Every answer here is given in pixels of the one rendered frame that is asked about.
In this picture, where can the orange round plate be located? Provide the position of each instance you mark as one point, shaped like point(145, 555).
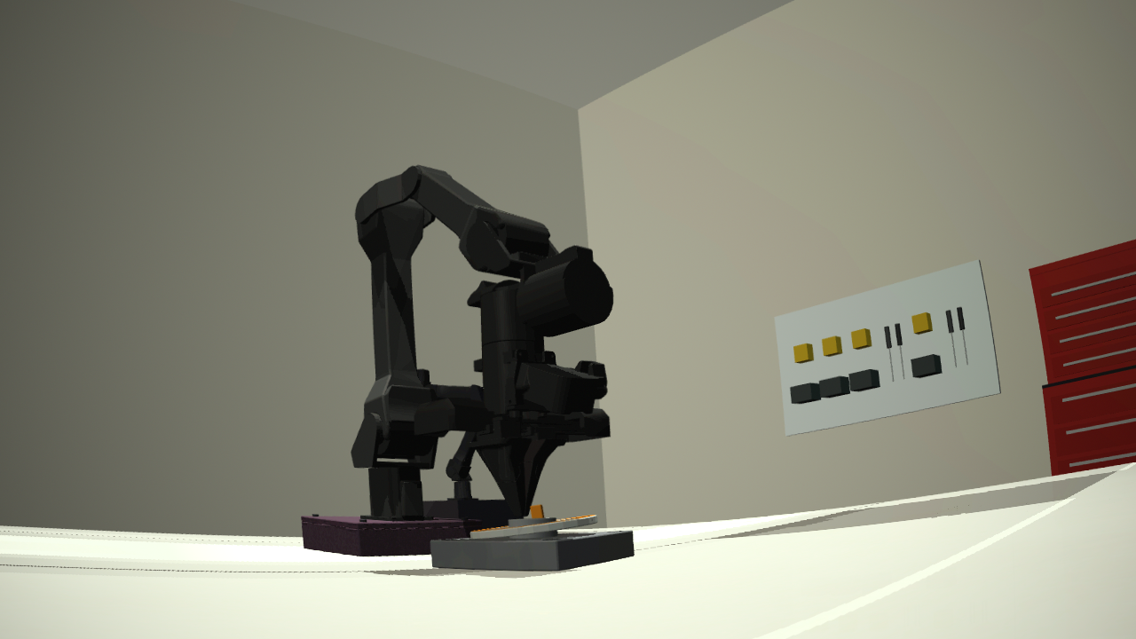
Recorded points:
point(537, 512)

